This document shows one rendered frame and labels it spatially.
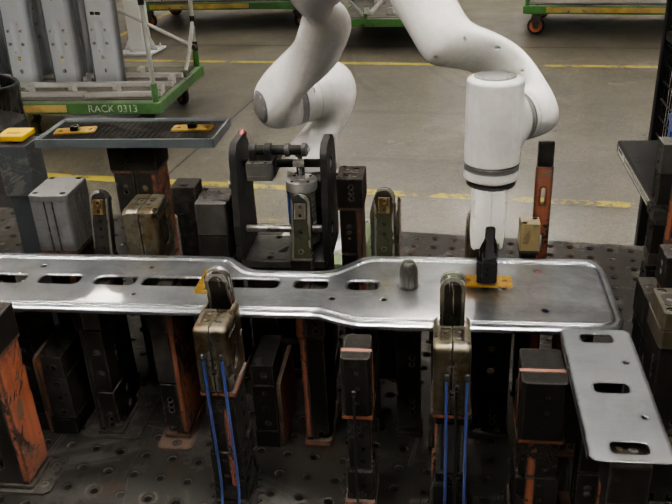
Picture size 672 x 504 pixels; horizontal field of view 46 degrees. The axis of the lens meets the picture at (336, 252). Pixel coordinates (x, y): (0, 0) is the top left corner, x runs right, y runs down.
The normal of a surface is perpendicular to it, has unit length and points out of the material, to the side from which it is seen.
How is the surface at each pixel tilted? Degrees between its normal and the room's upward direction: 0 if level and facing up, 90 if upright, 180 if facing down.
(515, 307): 0
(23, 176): 90
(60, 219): 90
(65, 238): 90
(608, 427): 0
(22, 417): 90
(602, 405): 0
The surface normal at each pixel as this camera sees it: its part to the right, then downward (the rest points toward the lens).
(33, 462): 0.99, 0.01
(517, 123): 0.68, 0.30
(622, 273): -0.04, -0.89
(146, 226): -0.12, 0.45
